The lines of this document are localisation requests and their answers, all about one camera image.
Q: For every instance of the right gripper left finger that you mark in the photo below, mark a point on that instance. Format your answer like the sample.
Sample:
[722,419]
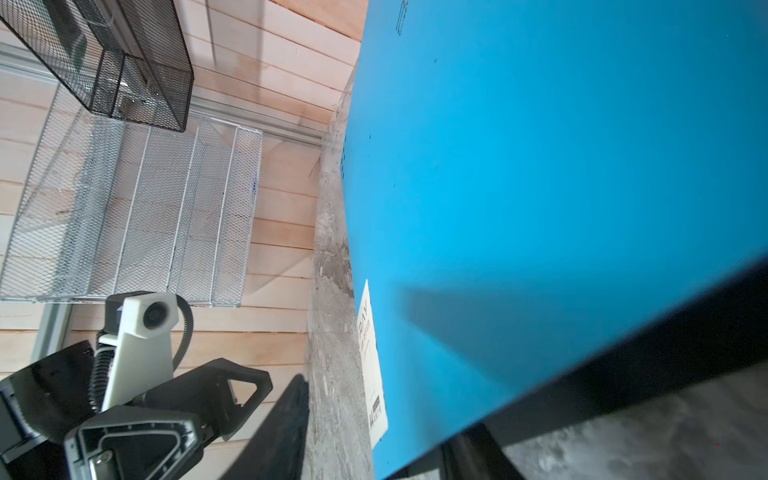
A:
[475,454]

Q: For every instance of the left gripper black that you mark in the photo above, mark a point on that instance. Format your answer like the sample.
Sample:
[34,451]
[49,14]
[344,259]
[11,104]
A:
[55,423]

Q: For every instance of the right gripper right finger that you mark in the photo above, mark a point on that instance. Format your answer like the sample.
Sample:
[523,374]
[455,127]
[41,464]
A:
[721,332]

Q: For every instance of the blue folder black inside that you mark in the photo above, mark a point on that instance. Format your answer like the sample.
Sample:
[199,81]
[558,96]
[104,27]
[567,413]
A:
[528,183]

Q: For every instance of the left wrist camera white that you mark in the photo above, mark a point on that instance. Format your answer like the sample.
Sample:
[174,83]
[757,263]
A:
[139,328]

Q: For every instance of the white wire mesh shelf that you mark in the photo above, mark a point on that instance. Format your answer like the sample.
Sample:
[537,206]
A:
[112,207]

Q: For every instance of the black wire mesh basket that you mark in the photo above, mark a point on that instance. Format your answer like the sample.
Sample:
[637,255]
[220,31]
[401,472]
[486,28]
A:
[124,60]

